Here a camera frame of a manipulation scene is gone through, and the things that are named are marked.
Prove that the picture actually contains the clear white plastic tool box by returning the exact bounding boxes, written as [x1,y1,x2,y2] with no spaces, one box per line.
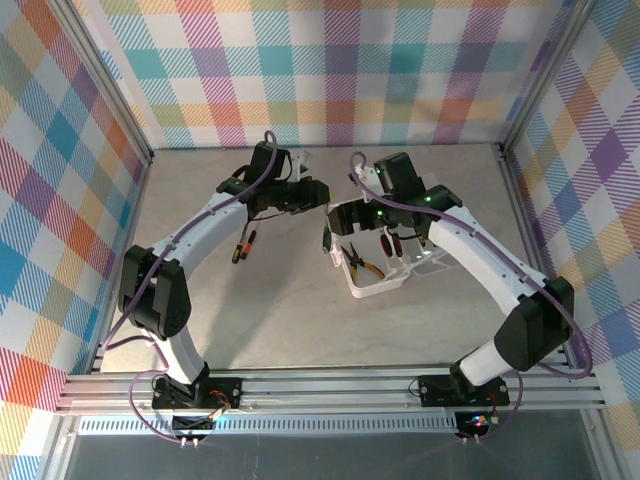
[324,197,454,300]

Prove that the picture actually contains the black right controller board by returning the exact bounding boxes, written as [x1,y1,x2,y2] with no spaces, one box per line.
[455,410,503,437]

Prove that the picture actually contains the black controller board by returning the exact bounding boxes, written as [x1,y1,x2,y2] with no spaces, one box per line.
[455,410,503,437]
[171,413,222,439]

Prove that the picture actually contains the black left controller board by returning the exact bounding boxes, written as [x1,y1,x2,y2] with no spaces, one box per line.
[171,413,222,439]

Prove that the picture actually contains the thin black left camera cable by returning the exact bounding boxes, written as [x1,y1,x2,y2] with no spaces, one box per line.
[247,209,294,224]

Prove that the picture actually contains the thin black camera cable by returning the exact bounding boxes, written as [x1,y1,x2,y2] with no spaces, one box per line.
[384,224,426,246]
[247,209,294,224]

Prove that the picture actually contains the thin black right camera cable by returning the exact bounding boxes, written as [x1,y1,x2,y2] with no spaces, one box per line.
[384,224,426,246]

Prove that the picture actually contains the aluminium table side rail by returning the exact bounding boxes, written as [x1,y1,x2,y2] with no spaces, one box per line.
[496,143,576,371]
[87,149,156,374]

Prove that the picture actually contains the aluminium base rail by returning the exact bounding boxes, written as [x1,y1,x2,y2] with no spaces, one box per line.
[54,366,609,417]

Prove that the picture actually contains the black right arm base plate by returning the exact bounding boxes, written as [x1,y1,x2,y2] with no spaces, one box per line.
[417,373,511,407]

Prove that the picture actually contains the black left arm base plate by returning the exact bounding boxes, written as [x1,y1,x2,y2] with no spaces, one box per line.
[151,374,245,411]

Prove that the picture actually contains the aluminium frame post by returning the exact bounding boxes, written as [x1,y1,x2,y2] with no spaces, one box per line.
[497,0,601,157]
[47,0,156,166]

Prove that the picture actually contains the white slotted cable duct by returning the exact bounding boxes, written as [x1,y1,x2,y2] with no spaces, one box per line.
[77,413,464,439]

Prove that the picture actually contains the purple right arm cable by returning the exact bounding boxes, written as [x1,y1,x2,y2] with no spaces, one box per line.
[348,151,595,442]

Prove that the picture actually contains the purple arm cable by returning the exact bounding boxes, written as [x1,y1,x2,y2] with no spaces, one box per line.
[348,151,595,442]
[102,130,279,444]

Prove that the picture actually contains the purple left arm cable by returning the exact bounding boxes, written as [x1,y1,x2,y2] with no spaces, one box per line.
[102,130,279,444]

